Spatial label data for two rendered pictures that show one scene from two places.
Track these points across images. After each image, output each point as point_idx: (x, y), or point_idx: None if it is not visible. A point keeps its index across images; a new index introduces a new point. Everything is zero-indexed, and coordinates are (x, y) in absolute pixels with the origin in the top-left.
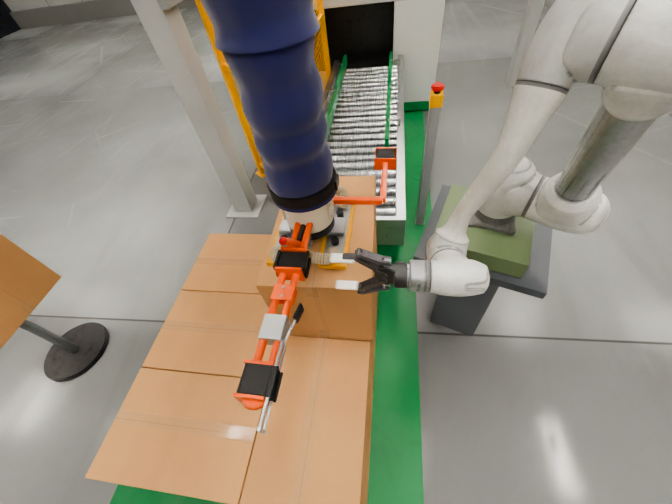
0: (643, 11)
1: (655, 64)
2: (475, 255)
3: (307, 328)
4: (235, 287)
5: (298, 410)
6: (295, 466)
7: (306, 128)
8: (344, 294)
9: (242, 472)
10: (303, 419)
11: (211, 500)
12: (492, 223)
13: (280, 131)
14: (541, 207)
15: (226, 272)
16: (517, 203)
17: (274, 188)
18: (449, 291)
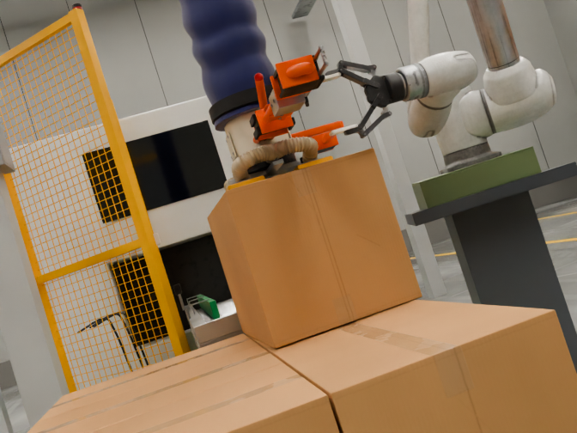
0: None
1: None
2: (476, 171)
3: (312, 301)
4: (150, 381)
5: (360, 344)
6: (401, 348)
7: (251, 17)
8: (345, 171)
9: (308, 387)
10: (375, 340)
11: (269, 417)
12: (472, 154)
13: (230, 14)
14: (495, 93)
15: (122, 386)
16: (475, 109)
17: (226, 87)
18: (444, 66)
